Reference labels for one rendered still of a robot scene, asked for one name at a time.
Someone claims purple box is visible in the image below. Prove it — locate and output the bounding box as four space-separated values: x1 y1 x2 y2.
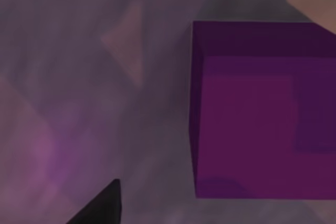
188 20 336 200

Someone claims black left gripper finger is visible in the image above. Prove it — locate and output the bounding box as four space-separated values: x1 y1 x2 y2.
65 178 122 224

